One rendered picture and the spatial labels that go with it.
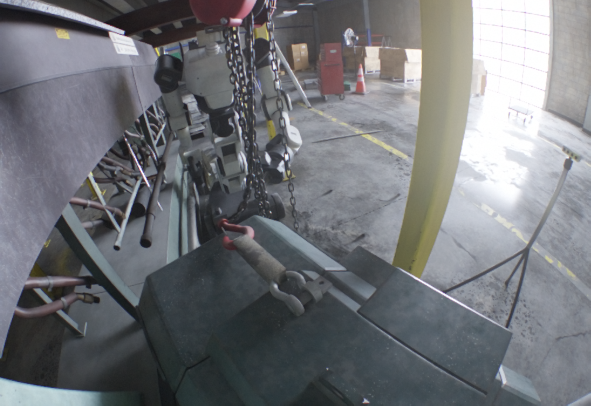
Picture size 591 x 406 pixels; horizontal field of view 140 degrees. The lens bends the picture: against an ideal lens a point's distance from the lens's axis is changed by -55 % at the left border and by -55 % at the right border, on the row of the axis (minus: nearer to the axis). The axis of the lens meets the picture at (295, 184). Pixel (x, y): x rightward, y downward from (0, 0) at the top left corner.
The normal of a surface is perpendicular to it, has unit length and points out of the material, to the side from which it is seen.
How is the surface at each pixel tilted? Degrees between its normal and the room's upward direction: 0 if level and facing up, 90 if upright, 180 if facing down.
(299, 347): 0
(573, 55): 90
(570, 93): 90
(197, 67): 72
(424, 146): 90
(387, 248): 0
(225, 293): 0
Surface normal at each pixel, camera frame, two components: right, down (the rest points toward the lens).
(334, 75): 0.04, 0.54
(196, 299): -0.11, -0.84
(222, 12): -0.33, 0.53
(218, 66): 0.34, 0.17
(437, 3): -0.92, 0.28
